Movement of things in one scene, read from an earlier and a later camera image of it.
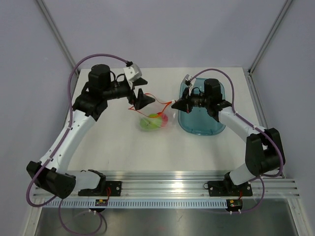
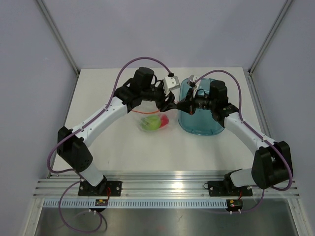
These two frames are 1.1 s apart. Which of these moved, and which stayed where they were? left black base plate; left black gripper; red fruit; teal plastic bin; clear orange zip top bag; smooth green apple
Moved: clear orange zip top bag; left black gripper
Stayed: red fruit; smooth green apple; teal plastic bin; left black base plate
